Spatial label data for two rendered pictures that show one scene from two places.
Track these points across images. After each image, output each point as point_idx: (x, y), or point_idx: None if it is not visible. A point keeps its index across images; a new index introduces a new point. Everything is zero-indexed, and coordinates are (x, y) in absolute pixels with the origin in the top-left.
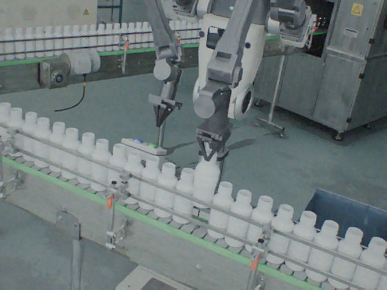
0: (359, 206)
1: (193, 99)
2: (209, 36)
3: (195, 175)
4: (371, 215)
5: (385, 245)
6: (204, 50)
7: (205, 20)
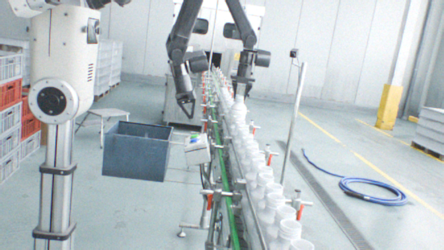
0: (113, 128)
1: (74, 112)
2: (88, 30)
3: (245, 112)
4: (115, 129)
5: (230, 98)
6: (85, 47)
7: (84, 11)
